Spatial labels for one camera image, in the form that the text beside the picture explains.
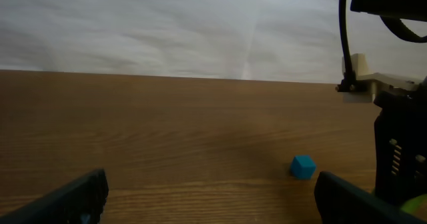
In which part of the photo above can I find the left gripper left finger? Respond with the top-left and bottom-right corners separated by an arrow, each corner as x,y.
0,168 -> 109,224

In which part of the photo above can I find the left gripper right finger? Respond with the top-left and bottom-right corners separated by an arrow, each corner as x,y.
313,170 -> 427,224

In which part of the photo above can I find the blue cube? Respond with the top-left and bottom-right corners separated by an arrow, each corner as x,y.
289,155 -> 318,181

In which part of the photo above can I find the green cube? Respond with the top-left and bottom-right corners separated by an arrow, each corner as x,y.
399,193 -> 427,215

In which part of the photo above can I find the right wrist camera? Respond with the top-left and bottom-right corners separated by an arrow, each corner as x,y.
340,53 -> 427,104

